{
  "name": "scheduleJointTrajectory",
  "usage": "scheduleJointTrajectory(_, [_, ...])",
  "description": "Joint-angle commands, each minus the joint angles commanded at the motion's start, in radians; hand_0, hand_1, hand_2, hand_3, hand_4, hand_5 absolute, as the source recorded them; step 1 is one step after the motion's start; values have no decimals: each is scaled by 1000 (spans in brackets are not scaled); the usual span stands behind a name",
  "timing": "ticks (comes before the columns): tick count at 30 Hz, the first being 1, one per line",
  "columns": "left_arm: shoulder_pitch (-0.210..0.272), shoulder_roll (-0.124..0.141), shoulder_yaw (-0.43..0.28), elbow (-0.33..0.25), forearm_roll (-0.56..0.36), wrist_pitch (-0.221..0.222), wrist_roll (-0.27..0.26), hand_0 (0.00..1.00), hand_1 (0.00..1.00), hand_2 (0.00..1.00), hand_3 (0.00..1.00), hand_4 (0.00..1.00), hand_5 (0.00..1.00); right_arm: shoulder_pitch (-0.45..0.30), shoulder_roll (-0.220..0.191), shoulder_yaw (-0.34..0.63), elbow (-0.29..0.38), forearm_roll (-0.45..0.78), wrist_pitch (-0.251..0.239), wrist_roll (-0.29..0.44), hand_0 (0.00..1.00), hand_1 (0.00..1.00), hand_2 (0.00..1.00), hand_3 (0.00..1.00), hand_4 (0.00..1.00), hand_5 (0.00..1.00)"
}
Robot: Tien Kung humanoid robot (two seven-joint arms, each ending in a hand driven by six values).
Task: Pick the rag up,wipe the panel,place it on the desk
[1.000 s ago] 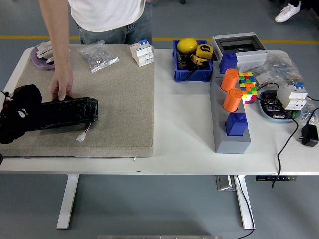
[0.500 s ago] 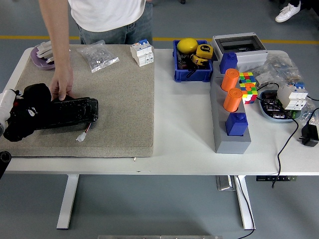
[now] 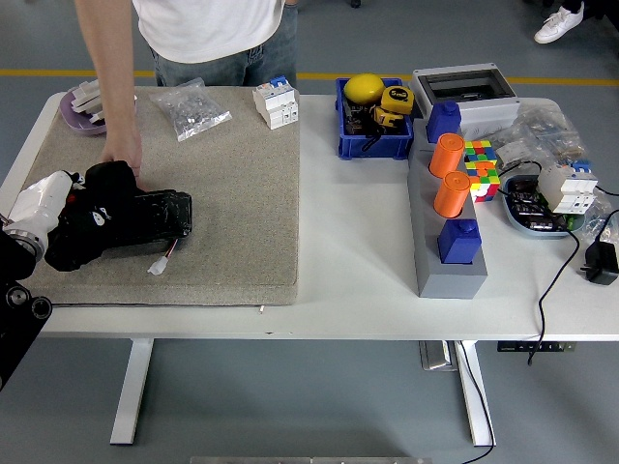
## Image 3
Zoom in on light blue tray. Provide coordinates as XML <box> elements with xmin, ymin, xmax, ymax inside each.
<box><xmin>499</xmin><ymin>173</ymin><xmax>586</xmax><ymax>240</ymax></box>

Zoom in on black table control panel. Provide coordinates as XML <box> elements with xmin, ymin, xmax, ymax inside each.
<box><xmin>496</xmin><ymin>340</ymin><xmax>577</xmax><ymax>353</ymax></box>

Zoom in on white connector with coloured wires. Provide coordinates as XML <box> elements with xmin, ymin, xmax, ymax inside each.
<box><xmin>147</xmin><ymin>236</ymin><xmax>180</xmax><ymax>276</ymax></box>

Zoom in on person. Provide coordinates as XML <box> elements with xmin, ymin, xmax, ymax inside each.
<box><xmin>131</xmin><ymin>0</ymin><xmax>300</xmax><ymax>88</ymax></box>

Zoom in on clear bag of screws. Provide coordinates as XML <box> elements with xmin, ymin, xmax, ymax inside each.
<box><xmin>149</xmin><ymin>76</ymin><xmax>232</xmax><ymax>143</ymax></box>

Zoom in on clear bag of small parts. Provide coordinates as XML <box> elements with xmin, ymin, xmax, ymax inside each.
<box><xmin>495</xmin><ymin>103</ymin><xmax>589</xmax><ymax>168</ymax></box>

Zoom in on colourful puzzle cube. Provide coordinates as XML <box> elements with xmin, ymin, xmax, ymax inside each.
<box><xmin>462</xmin><ymin>139</ymin><xmax>501</xmax><ymax>203</ymax></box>

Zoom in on blue block with knob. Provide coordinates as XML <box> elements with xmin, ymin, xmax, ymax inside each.
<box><xmin>436</xmin><ymin>217</ymin><xmax>483</xmax><ymax>265</ymax></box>
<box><xmin>425</xmin><ymin>101</ymin><xmax>461</xmax><ymax>145</ymax></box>

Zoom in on white shoe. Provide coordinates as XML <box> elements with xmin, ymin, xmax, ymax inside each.
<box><xmin>533</xmin><ymin>1</ymin><xmax>585</xmax><ymax>44</ymax></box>

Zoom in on blue plastic bin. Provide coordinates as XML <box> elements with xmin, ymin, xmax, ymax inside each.
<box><xmin>335</xmin><ymin>76</ymin><xmax>415</xmax><ymax>161</ymax></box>

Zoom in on yellow and black tape measure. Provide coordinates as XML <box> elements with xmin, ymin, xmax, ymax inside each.
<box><xmin>370</xmin><ymin>105</ymin><xmax>402</xmax><ymax>131</ymax></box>

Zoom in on person's right hand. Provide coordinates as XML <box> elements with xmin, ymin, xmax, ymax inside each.
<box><xmin>99</xmin><ymin>129</ymin><xmax>151</xmax><ymax>191</ymax></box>

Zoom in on grey-brown table mat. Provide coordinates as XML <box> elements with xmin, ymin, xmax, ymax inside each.
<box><xmin>0</xmin><ymin>85</ymin><xmax>301</xmax><ymax>307</ymax></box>

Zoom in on grey metal box under table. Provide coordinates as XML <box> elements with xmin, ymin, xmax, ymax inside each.
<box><xmin>418</xmin><ymin>340</ymin><xmax>458</xmax><ymax>372</ymax></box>

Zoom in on black power adapter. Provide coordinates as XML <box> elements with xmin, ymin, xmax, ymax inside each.
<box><xmin>578</xmin><ymin>240</ymin><xmax>619</xmax><ymax>286</ymax></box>

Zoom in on purple oval tray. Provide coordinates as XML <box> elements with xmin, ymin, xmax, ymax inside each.
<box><xmin>58</xmin><ymin>88</ymin><xmax>138</xmax><ymax>136</ymax></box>

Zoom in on black adapter cable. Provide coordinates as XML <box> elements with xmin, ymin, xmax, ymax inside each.
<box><xmin>525</xmin><ymin>208</ymin><xmax>619</xmax><ymax>366</ymax></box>

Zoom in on black floor cable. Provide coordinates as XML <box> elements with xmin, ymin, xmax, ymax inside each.
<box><xmin>454</xmin><ymin>340</ymin><xmax>495</xmax><ymax>464</ymax></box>

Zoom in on yellow round dome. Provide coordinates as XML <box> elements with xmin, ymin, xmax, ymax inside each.
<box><xmin>342</xmin><ymin>72</ymin><xmax>386</xmax><ymax>106</ymax></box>

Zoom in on clear plastic bag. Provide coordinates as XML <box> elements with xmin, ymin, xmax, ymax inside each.
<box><xmin>575</xmin><ymin>186</ymin><xmax>619</xmax><ymax>243</ymax></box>

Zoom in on orange cylinder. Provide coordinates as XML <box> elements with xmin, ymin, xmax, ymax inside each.
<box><xmin>432</xmin><ymin>170</ymin><xmax>470</xmax><ymax>218</ymax></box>
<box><xmin>428</xmin><ymin>133</ymin><xmax>466</xmax><ymax>179</ymax></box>

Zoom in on grey electrical enclosure box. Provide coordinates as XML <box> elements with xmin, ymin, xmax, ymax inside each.
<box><xmin>409</xmin><ymin>63</ymin><xmax>521</xmax><ymax>141</ymax></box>

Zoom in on black film-wrapped panel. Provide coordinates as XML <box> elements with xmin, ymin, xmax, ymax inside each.
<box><xmin>103</xmin><ymin>188</ymin><xmax>193</xmax><ymax>257</ymax></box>

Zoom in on white table leg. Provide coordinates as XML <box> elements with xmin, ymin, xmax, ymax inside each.
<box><xmin>108</xmin><ymin>337</ymin><xmax>155</xmax><ymax>446</ymax></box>
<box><xmin>454</xmin><ymin>339</ymin><xmax>495</xmax><ymax>447</ymax></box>

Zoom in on white circuit breaker blue switches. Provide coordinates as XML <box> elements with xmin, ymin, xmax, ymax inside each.
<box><xmin>251</xmin><ymin>75</ymin><xmax>301</xmax><ymax>131</ymax></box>
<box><xmin>537</xmin><ymin>159</ymin><xmax>599</xmax><ymax>216</ymax></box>

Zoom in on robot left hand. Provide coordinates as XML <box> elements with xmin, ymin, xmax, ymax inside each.
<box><xmin>8</xmin><ymin>169</ymin><xmax>115</xmax><ymax>236</ymax></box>

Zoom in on black rag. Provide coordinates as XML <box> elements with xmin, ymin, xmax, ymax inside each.
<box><xmin>44</xmin><ymin>160</ymin><xmax>146</xmax><ymax>273</ymax></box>

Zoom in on grey block holder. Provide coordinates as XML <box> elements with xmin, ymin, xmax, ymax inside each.
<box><xmin>405</xmin><ymin>126</ymin><xmax>488</xmax><ymax>299</ymax></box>

